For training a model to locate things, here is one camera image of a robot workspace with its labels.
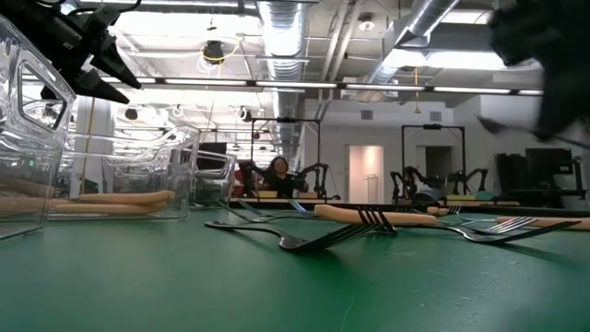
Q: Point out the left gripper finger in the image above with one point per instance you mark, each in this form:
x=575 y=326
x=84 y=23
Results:
x=99 y=85
x=115 y=64

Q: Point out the dark metal fork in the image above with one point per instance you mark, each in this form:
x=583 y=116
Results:
x=258 y=220
x=375 y=221
x=258 y=232

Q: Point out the iridescent blue fork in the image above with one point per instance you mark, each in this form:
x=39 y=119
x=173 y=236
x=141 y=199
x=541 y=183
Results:
x=299 y=208

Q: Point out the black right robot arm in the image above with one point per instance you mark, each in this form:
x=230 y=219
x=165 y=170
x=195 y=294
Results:
x=530 y=27

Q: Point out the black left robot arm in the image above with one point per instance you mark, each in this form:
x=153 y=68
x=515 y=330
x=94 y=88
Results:
x=23 y=14

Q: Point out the black lab robot arm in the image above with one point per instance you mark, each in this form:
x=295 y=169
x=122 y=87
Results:
x=405 y=184
x=318 y=177
x=246 y=177
x=470 y=177

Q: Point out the black monitor group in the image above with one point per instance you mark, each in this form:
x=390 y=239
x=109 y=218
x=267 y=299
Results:
x=541 y=170

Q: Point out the clear plastic bin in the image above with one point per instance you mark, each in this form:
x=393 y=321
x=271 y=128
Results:
x=27 y=161
x=138 y=157
x=216 y=180

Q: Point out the pile of mixed forks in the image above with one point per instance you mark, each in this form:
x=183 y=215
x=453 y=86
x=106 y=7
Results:
x=475 y=238

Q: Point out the long ceiling light strip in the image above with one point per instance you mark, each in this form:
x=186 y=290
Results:
x=295 y=84

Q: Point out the person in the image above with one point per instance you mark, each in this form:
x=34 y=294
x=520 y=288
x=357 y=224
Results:
x=281 y=177

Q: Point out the green table mat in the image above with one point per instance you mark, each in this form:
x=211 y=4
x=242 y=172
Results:
x=184 y=286

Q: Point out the black ceiling camera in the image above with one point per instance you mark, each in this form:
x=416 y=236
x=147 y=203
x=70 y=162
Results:
x=213 y=50

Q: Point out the black robot station frame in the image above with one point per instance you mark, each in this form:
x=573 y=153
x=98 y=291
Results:
x=286 y=120
x=433 y=126

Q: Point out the silver ventilation duct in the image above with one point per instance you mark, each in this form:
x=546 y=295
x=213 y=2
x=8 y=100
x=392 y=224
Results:
x=415 y=32
x=283 y=46

